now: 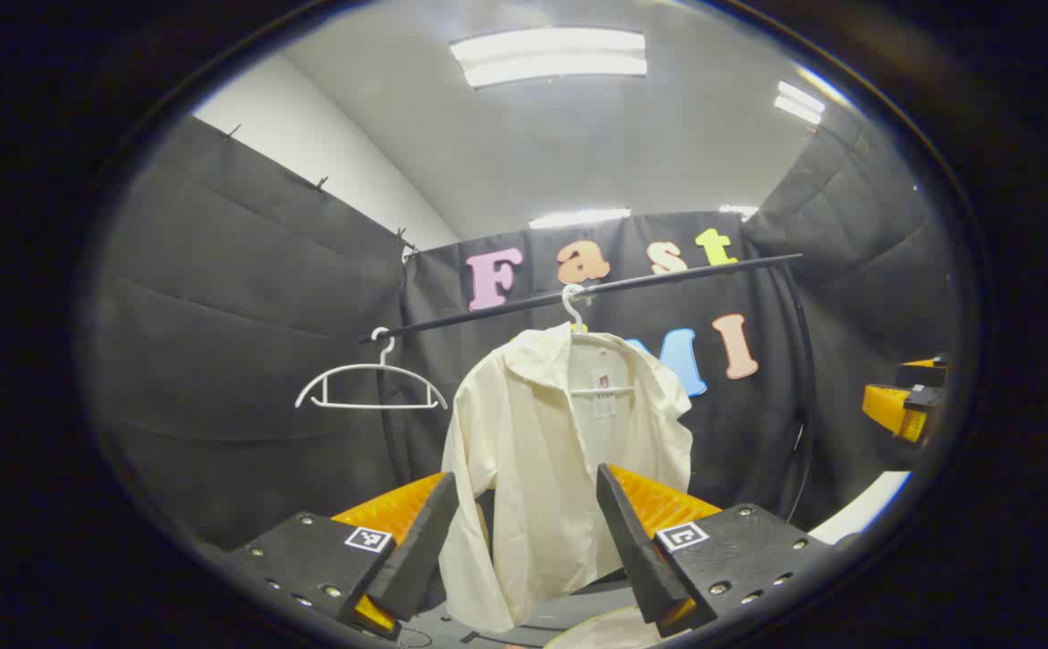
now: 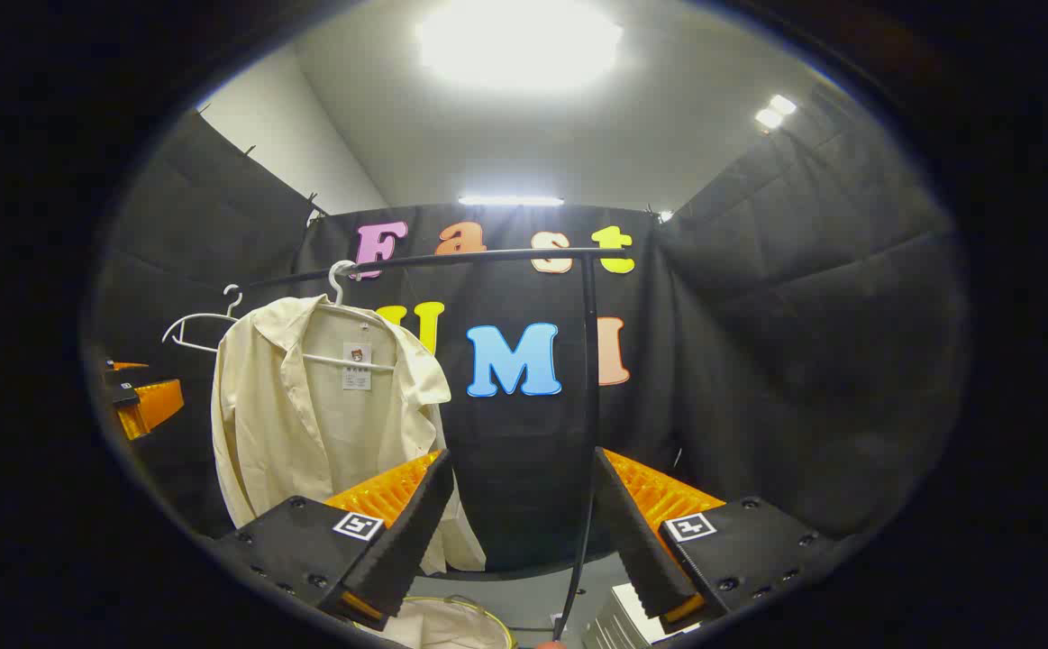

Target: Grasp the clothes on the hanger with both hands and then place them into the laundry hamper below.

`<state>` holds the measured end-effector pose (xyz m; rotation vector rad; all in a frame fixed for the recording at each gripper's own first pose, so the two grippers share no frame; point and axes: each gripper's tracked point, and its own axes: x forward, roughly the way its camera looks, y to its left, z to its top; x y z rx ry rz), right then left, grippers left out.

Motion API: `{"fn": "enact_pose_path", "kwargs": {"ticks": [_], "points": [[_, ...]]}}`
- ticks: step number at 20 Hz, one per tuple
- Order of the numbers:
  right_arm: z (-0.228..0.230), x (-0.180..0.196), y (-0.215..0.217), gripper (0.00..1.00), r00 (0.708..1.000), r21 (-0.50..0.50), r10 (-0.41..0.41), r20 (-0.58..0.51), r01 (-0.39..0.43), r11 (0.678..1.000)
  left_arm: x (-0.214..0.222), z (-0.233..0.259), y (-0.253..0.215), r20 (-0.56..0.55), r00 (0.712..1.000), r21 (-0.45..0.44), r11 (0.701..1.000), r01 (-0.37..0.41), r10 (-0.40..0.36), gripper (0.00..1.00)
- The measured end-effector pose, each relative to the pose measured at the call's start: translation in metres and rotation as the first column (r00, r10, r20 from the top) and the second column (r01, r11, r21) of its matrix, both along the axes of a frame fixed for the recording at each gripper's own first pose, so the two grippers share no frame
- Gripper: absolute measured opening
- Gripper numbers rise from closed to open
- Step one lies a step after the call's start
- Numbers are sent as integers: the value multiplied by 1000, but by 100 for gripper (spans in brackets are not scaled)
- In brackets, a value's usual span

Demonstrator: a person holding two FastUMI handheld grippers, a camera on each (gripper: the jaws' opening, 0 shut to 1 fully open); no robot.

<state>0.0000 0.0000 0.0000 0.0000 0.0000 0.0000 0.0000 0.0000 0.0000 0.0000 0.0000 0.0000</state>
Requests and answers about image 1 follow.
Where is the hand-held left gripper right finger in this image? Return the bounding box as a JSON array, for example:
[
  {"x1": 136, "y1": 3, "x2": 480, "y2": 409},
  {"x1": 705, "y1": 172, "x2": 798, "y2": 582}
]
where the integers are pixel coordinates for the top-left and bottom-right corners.
[{"x1": 596, "y1": 462, "x2": 835, "y2": 639}]

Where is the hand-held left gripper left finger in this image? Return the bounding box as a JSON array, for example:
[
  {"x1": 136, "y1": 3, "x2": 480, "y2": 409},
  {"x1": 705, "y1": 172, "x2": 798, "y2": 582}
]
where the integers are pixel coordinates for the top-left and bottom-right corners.
[{"x1": 222, "y1": 471, "x2": 461, "y2": 643}]

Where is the cream shirt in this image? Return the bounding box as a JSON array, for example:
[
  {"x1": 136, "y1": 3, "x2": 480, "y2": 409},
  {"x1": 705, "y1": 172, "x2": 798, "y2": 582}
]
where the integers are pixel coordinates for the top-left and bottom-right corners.
[{"x1": 438, "y1": 323, "x2": 696, "y2": 634}]

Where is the empty white hanger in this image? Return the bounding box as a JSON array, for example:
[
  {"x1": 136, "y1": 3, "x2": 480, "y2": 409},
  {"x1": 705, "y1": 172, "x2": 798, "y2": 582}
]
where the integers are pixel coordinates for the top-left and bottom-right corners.
[{"x1": 295, "y1": 326, "x2": 449, "y2": 412}]

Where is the white hanger holding shirt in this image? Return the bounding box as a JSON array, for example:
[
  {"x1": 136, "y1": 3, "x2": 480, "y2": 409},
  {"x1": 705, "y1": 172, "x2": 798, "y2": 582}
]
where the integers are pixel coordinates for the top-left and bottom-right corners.
[{"x1": 561, "y1": 284, "x2": 640, "y2": 398}]

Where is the black rack upright pole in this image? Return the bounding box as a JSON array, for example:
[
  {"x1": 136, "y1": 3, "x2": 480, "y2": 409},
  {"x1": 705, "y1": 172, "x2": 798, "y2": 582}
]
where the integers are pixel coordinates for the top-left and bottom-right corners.
[{"x1": 776, "y1": 260, "x2": 817, "y2": 524}]

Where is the black backdrop cloth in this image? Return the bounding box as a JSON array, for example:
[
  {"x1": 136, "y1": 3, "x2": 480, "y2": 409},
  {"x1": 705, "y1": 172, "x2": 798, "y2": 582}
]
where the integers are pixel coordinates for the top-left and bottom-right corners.
[{"x1": 91, "y1": 108, "x2": 961, "y2": 560}]

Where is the small ceiling light panel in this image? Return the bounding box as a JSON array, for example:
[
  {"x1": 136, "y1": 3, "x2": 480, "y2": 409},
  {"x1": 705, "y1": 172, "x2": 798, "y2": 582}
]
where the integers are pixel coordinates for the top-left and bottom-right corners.
[{"x1": 774, "y1": 80, "x2": 827, "y2": 125}]

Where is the large ceiling light panel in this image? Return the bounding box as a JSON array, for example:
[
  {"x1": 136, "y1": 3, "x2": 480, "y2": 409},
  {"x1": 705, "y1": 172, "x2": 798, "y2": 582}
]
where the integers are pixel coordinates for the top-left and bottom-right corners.
[{"x1": 450, "y1": 27, "x2": 648, "y2": 89}]

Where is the black clothes rail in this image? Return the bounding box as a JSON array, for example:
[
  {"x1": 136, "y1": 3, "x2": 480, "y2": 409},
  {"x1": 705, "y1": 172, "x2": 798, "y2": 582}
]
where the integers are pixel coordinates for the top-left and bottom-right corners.
[{"x1": 360, "y1": 253, "x2": 804, "y2": 345}]

